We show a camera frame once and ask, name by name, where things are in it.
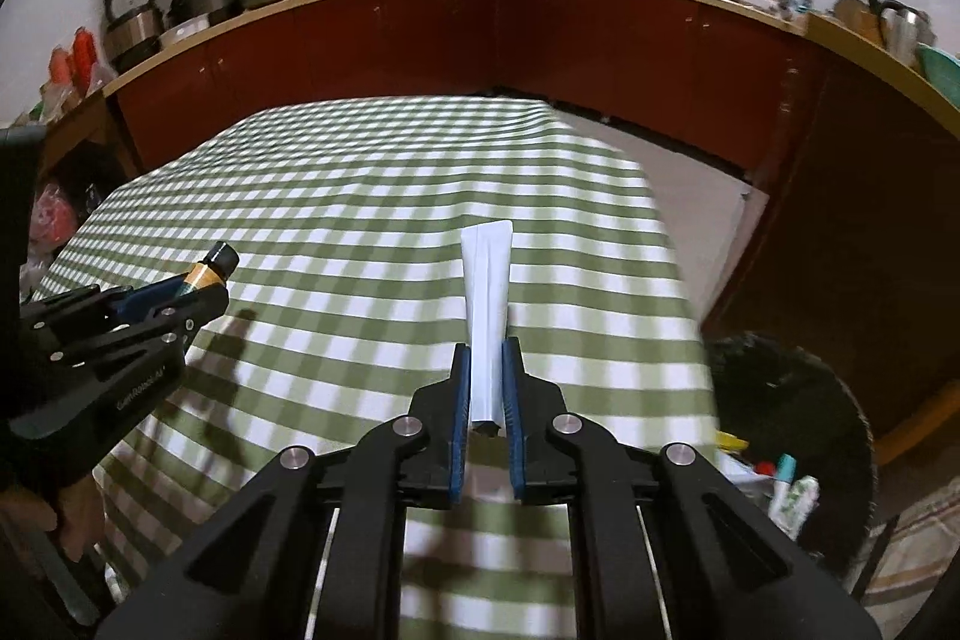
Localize person's left hand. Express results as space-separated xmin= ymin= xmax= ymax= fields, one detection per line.
xmin=0 ymin=471 xmax=104 ymax=564

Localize large lidded pot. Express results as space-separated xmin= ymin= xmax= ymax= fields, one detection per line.
xmin=166 ymin=0 xmax=243 ymax=29

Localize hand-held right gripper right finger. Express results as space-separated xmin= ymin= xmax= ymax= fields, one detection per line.
xmin=501 ymin=336 xmax=883 ymax=640

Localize teal plastic colander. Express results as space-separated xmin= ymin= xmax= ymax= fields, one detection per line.
xmin=916 ymin=44 xmax=960 ymax=110

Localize red plastic sacks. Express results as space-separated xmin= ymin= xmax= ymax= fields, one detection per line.
xmin=34 ymin=182 xmax=85 ymax=253

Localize green white checkered tablecloth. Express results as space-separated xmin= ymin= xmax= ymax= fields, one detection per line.
xmin=30 ymin=96 xmax=722 ymax=640

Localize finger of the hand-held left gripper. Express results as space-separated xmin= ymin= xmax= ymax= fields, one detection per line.
xmin=43 ymin=284 xmax=231 ymax=380
xmin=21 ymin=275 xmax=190 ymax=331

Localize rice cooker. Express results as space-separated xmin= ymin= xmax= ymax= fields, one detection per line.
xmin=103 ymin=0 xmax=167 ymax=73

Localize white green printed packet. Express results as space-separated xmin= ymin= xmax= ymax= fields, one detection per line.
xmin=769 ymin=475 xmax=823 ymax=534

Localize long white sachet wrapper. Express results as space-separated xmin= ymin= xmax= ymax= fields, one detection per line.
xmin=459 ymin=218 xmax=515 ymax=435

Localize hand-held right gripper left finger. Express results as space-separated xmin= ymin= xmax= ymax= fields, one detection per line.
xmin=96 ymin=342 xmax=475 ymax=640

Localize wooden cutting board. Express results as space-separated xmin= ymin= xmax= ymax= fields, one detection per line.
xmin=834 ymin=0 xmax=886 ymax=46

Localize red-brown kitchen counter cabinets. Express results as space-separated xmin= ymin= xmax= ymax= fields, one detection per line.
xmin=105 ymin=0 xmax=960 ymax=455

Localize black trash bin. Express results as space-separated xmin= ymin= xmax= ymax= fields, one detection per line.
xmin=705 ymin=331 xmax=880 ymax=582

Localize steel kettle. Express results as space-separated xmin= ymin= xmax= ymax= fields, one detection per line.
xmin=877 ymin=0 xmax=935 ymax=68

